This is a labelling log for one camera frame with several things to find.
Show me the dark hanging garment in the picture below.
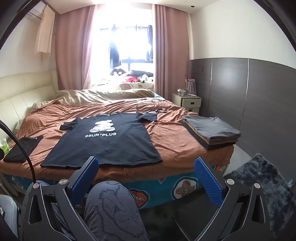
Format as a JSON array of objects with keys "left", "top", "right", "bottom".
[
  {"left": 109, "top": 43, "right": 122, "bottom": 69},
  {"left": 146, "top": 24, "right": 154, "bottom": 62}
]

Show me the cream nightstand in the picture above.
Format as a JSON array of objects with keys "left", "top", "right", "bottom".
[{"left": 171, "top": 93, "right": 201, "bottom": 114}]

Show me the pink curtain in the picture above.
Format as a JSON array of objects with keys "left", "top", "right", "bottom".
[
  {"left": 55, "top": 5, "right": 102, "bottom": 91},
  {"left": 151, "top": 5, "right": 192, "bottom": 100}
]

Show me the folded grey shirt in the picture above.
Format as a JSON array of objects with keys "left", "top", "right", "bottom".
[{"left": 183, "top": 115, "right": 241, "bottom": 142}]

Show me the stack of folded grey clothes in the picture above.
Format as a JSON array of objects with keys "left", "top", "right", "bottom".
[{"left": 180, "top": 121, "right": 237, "bottom": 151}]

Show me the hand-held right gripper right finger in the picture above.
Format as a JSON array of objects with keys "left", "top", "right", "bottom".
[{"left": 194, "top": 157, "right": 274, "bottom": 241}]

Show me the orange-brown blanket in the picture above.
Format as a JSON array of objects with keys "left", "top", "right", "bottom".
[{"left": 0, "top": 98, "right": 234, "bottom": 183}]

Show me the pink striped bag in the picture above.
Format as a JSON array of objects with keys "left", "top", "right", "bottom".
[{"left": 185, "top": 79, "right": 197, "bottom": 96}]

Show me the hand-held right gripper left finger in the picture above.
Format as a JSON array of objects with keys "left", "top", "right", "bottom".
[{"left": 22, "top": 156, "right": 100, "bottom": 241}]

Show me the dark grey wardrobe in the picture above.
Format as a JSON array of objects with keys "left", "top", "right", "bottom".
[{"left": 187, "top": 58, "right": 296, "bottom": 181}]

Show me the black braided cable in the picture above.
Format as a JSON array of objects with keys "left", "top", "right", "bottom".
[{"left": 0, "top": 119, "right": 37, "bottom": 184}]

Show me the black printed T-shirt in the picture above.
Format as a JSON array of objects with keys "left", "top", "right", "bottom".
[{"left": 40, "top": 111, "right": 163, "bottom": 169}]

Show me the green tissue pack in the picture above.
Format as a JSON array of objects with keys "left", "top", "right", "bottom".
[{"left": 0, "top": 138, "right": 11, "bottom": 154}]

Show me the beige duvet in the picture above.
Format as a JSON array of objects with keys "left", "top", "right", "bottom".
[{"left": 32, "top": 88, "right": 155, "bottom": 109}]

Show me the cream padded headboard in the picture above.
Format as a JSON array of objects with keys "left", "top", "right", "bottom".
[{"left": 0, "top": 71, "right": 58, "bottom": 139}]

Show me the black cable on bed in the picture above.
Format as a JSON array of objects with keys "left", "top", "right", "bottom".
[{"left": 136, "top": 100, "right": 168, "bottom": 114}]

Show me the fuzzy grey rug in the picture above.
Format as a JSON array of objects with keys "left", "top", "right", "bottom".
[{"left": 225, "top": 153, "right": 294, "bottom": 239}]

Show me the folded black garment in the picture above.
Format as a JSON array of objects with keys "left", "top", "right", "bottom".
[{"left": 3, "top": 137, "right": 43, "bottom": 163}]

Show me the black and white plush toy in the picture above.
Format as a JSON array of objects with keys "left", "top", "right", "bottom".
[{"left": 110, "top": 68, "right": 126, "bottom": 77}]

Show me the person's leg in patterned pants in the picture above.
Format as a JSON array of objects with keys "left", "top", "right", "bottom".
[{"left": 83, "top": 181, "right": 151, "bottom": 241}]

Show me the white air conditioner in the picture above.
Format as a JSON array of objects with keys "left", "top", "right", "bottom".
[{"left": 26, "top": 3, "right": 47, "bottom": 20}]

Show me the cream hanging cloth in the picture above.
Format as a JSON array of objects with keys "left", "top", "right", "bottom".
[{"left": 35, "top": 6, "right": 56, "bottom": 56}]

